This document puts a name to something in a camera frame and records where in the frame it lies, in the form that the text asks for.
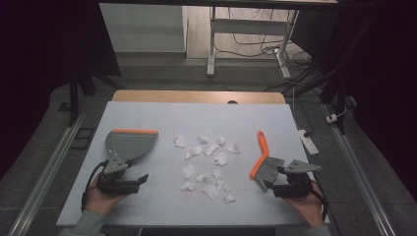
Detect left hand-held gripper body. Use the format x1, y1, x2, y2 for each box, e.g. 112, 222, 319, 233
95, 155, 141, 197

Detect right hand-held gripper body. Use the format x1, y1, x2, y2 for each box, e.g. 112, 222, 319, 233
271, 158, 323, 199

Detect orange hand brush grey bristles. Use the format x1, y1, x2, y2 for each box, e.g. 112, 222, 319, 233
249, 130, 286, 192

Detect grey dustpan with orange edge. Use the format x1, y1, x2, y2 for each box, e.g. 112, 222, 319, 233
104, 128, 159, 165

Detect pile of white paper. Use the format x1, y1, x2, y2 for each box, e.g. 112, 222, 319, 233
172, 134, 241, 205

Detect person's left hand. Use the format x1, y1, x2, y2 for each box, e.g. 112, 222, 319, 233
86, 176, 130, 216

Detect person's right hand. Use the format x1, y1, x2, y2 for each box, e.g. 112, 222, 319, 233
282, 182, 325, 228

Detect white power strip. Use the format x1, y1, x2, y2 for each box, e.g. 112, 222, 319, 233
297, 129, 320, 156

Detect white table mat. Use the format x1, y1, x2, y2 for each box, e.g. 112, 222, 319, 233
55, 100, 330, 228

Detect black metal stand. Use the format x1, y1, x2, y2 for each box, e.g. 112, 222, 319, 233
318, 19, 372, 136
66, 62, 123, 128

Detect wooden table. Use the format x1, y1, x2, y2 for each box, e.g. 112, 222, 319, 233
111, 89, 287, 105

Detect white cabinet panel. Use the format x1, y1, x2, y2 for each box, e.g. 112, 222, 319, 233
98, 3, 189, 54

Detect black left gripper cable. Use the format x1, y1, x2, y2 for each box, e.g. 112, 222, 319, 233
81, 159, 110, 212

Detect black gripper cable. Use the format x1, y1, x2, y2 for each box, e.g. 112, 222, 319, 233
81, 159, 110, 212
310, 188, 329, 224

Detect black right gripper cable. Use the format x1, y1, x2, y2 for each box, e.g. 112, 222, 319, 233
310, 188, 329, 224

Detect black rectangular floor frame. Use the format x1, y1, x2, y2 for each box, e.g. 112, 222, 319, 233
70, 127, 96, 151

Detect aluminium floor rail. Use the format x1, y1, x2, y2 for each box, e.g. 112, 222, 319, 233
322, 103, 397, 236
7, 110, 89, 236

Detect tangle of black floor cables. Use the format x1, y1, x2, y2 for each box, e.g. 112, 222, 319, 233
213, 8, 321, 93

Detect white metal desk frame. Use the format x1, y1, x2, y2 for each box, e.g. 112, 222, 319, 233
206, 6, 300, 80

